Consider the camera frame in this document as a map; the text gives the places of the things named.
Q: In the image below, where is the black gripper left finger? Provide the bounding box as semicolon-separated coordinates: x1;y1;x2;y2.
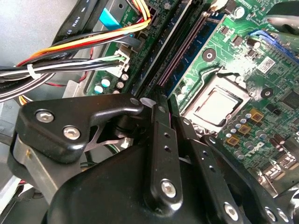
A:
16;92;184;212

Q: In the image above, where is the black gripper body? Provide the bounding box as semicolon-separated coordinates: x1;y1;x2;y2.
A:
45;144;225;224

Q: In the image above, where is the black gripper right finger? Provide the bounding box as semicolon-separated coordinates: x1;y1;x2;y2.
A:
169;95;295;224

